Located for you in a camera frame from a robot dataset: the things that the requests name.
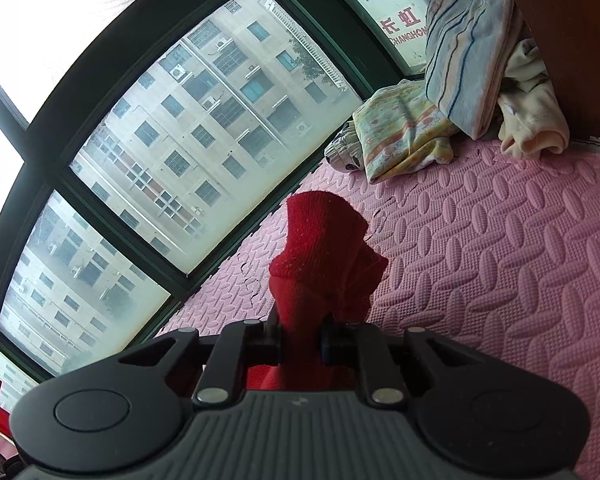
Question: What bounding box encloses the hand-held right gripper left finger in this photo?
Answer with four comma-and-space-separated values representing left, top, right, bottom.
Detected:
116, 308, 286, 407

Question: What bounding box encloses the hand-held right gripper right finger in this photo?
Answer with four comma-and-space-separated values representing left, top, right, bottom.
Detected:
321, 314, 481, 407

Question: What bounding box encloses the red knit garment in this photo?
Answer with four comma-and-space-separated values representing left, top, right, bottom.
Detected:
248, 191, 390, 392

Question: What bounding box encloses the pink foam floor mat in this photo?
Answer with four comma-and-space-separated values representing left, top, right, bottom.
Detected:
156, 138, 600, 480

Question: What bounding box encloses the white spotted cloth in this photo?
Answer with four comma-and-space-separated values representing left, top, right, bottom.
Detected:
324, 121, 367, 174

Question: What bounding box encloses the yellow patterned cloth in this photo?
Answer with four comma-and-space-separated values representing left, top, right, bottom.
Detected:
352, 80, 462, 185

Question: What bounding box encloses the cream white garment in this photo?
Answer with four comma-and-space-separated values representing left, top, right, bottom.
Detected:
497, 38, 571, 159

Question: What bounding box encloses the striped light blue shirt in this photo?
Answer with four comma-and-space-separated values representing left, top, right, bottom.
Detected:
424, 0, 527, 141

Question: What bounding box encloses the window sticker with cartoon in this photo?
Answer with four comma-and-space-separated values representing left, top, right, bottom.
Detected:
325, 0, 431, 64

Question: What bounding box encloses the brown wooden furniture panel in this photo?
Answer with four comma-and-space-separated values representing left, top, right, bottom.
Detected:
489, 0, 600, 142

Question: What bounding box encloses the dark green window frame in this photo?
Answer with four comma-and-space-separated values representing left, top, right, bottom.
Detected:
0, 0, 426, 386

